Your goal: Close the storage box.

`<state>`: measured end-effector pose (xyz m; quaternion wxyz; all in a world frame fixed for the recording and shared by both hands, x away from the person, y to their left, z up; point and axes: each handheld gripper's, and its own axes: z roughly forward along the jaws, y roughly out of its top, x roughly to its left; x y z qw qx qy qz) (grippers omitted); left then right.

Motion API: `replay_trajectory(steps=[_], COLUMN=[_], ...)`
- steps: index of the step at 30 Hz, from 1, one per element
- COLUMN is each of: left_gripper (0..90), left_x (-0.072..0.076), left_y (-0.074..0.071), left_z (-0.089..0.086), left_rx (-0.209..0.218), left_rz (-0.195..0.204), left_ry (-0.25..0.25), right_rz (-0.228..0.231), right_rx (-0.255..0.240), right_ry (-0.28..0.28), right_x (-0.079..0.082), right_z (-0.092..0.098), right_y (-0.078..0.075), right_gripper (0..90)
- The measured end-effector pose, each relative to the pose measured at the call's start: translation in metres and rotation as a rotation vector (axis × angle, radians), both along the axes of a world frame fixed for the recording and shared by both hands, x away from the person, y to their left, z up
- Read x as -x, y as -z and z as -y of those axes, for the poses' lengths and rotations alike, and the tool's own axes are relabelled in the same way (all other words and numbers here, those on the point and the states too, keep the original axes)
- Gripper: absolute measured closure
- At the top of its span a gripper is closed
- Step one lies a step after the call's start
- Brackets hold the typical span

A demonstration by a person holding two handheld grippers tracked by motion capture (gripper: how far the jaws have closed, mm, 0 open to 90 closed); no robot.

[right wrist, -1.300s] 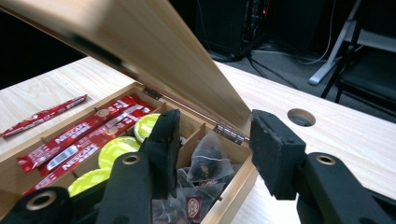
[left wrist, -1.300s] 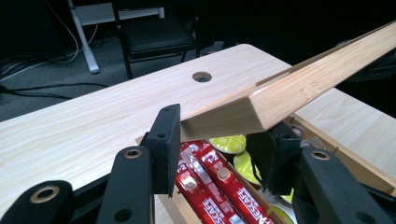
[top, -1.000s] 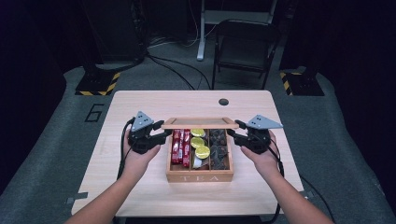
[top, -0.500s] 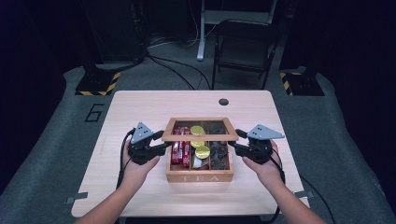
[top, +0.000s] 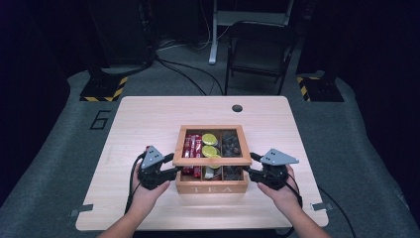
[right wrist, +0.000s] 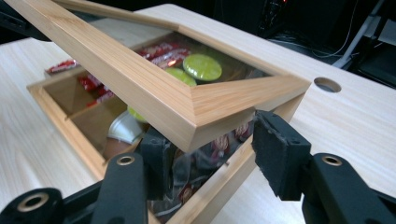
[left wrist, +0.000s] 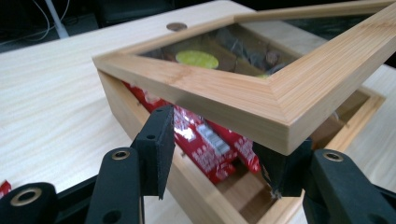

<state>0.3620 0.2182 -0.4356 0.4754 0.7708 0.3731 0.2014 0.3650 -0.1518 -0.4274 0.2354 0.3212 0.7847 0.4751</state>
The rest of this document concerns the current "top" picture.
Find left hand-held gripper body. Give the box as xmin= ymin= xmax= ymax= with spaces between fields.
xmin=137 ymin=145 xmax=165 ymax=191

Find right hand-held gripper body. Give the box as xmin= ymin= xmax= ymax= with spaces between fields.
xmin=260 ymin=148 xmax=300 ymax=191

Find wooden tea box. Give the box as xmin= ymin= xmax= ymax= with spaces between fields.
xmin=175 ymin=128 xmax=250 ymax=195

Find person's right hand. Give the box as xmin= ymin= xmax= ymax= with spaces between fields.
xmin=257 ymin=165 xmax=302 ymax=212

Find person's left hand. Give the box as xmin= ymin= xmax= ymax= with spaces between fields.
xmin=130 ymin=170 xmax=171 ymax=212

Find red tea packet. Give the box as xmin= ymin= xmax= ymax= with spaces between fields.
xmin=181 ymin=134 xmax=195 ymax=177
xmin=192 ymin=133 xmax=203 ymax=179

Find pile of dark tea bags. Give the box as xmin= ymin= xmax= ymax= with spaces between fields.
xmin=221 ymin=131 xmax=246 ymax=181

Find green round capsule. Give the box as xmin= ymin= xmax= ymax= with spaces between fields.
xmin=208 ymin=154 xmax=223 ymax=171
xmin=201 ymin=145 xmax=219 ymax=159
xmin=201 ymin=133 xmax=219 ymax=147

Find black stand base hazard stripes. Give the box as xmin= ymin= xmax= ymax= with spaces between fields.
xmin=295 ymin=75 xmax=345 ymax=103
xmin=79 ymin=74 xmax=129 ymax=103

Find black folding chair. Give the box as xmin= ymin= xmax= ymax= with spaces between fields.
xmin=224 ymin=20 xmax=299 ymax=96

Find black cabinet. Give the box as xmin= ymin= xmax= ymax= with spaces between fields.
xmin=86 ymin=0 xmax=157 ymax=68

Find right hand-held gripper black cable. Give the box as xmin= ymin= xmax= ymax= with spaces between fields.
xmin=279 ymin=173 xmax=304 ymax=210

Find hand-held gripper black cable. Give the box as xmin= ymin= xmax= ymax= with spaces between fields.
xmin=279 ymin=173 xmax=304 ymax=210
xmin=124 ymin=152 xmax=147 ymax=214

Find left hand-held gripper black cable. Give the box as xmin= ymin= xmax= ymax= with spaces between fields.
xmin=124 ymin=152 xmax=147 ymax=214

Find grey metal bracket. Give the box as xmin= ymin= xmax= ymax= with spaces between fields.
xmin=69 ymin=203 xmax=95 ymax=218
xmin=310 ymin=201 xmax=334 ymax=212

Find black floor cable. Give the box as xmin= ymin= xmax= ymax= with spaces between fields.
xmin=155 ymin=58 xmax=208 ymax=97
xmin=157 ymin=55 xmax=226 ymax=96

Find white floor cable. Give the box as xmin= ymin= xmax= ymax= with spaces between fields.
xmin=157 ymin=0 xmax=231 ymax=52

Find white desk frame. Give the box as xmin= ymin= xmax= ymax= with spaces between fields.
xmin=208 ymin=0 xmax=295 ymax=65

